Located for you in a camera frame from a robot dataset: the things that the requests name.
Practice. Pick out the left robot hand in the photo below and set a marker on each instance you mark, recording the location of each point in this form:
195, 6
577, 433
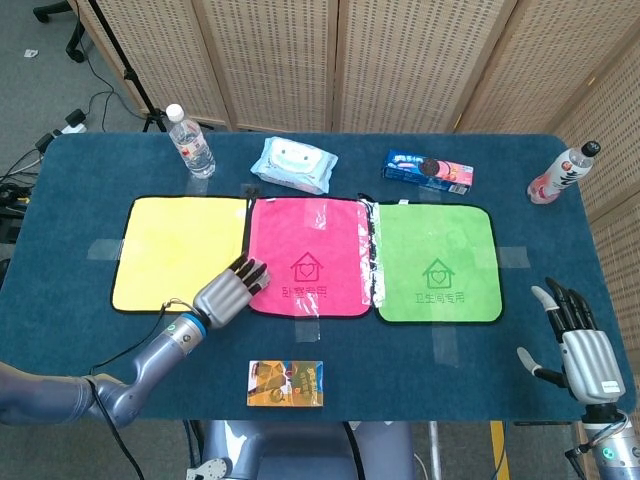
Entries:
222, 300

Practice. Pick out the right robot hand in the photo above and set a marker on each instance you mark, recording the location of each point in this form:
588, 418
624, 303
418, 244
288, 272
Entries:
592, 365

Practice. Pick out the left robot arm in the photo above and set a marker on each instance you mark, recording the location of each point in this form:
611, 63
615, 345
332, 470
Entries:
150, 360

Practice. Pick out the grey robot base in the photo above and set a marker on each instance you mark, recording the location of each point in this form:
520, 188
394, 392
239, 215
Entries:
280, 450

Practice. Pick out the clear water bottle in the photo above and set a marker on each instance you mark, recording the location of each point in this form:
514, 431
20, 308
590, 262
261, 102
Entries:
195, 150

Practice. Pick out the pink drink bottle black cap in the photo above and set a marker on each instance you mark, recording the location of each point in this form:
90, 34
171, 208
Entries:
560, 175

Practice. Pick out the blue cookie box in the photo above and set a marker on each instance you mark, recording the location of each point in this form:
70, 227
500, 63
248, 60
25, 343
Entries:
430, 172

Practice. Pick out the yellow microfiber cloth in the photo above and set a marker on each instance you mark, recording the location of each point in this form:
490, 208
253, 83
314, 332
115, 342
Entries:
175, 240

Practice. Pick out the pink microfiber cloth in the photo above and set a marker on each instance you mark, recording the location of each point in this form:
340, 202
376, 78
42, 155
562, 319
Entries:
305, 235

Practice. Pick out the light blue wet wipes pack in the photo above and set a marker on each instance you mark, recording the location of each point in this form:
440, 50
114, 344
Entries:
295, 165

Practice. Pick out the blue felt table cover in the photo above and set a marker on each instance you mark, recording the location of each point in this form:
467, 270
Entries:
375, 370

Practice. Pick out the grey metal table leg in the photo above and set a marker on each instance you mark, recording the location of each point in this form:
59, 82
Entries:
435, 450

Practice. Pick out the green microfiber cloth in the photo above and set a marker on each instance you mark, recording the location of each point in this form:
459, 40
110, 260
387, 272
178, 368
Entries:
440, 235

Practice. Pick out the white power strip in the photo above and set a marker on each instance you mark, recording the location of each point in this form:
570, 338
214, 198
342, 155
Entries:
74, 128

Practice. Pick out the black tripod stand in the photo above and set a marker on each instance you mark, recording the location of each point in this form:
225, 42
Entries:
131, 75

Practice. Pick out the wicker folding screen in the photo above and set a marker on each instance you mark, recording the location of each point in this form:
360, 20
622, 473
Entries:
280, 60

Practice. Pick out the black office chair base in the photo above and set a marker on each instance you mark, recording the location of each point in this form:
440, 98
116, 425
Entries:
75, 40

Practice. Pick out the white paper scrap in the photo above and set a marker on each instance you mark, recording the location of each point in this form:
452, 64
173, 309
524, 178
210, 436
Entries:
31, 52

